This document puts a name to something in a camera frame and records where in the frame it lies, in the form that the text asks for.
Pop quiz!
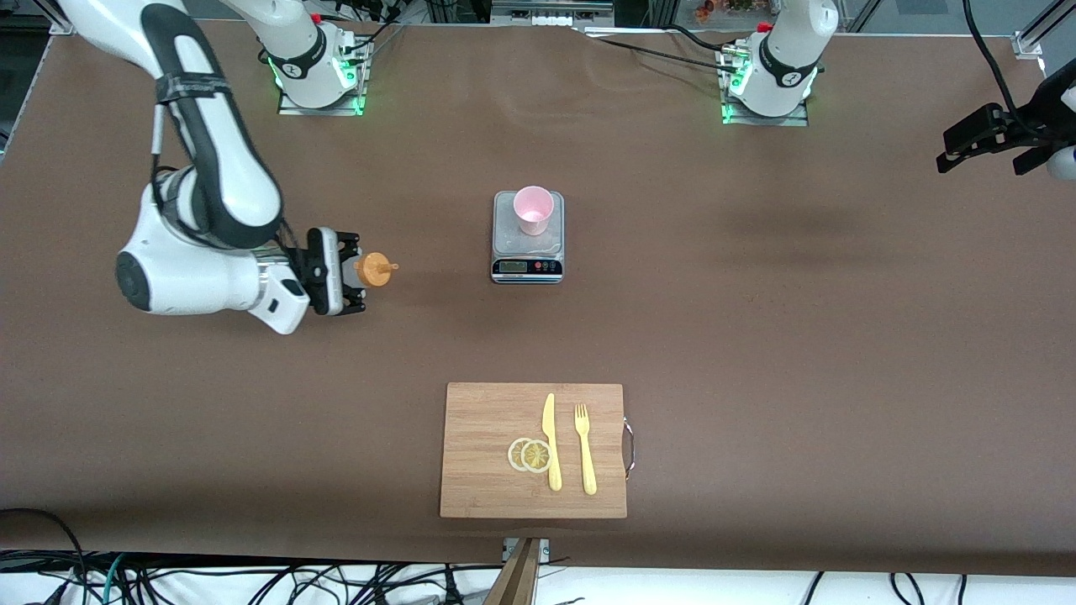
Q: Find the clear squeeze bottle orange cap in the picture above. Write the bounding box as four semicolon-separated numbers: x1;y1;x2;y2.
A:
340;250;400;291

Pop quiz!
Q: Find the pink plastic cup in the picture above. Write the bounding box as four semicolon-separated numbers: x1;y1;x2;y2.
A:
514;186;556;237

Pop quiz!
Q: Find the silver digital kitchen scale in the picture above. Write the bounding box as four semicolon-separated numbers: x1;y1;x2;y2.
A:
491;191;565;285

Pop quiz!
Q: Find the wooden cutting board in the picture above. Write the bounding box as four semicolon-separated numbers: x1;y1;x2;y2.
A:
440;382;636;519

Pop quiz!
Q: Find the yellow plastic knife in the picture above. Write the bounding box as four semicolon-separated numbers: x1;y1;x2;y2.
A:
542;393;562;492

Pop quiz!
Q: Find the yellow plastic fork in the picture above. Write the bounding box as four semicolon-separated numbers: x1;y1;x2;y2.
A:
574;403;598;496

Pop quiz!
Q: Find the grey power strip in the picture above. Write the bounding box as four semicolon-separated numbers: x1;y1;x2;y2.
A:
492;0;614;30

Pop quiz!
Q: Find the brown table cover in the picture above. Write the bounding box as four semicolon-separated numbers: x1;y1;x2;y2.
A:
0;15;1076;577

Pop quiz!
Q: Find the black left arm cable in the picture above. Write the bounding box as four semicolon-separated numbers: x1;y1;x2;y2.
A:
963;0;1022;118

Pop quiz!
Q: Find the aluminium frame bracket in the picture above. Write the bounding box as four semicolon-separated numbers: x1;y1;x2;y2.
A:
1013;0;1076;58
29;0;75;36

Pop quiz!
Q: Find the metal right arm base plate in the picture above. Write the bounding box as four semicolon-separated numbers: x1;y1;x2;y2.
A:
277;38;368;117

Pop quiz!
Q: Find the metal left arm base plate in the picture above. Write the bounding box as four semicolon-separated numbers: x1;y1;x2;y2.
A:
719;42;810;127

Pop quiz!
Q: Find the short black base cable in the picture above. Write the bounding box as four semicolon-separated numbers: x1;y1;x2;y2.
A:
668;24;734;53

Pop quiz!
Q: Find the long black base cable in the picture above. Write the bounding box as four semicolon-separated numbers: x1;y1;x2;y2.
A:
580;32;741;76

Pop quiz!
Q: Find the teal floor cable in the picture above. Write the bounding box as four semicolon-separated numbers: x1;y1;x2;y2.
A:
99;553;127;605

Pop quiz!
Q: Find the black looped floor cable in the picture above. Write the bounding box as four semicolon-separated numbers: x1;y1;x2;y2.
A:
0;508;89;605

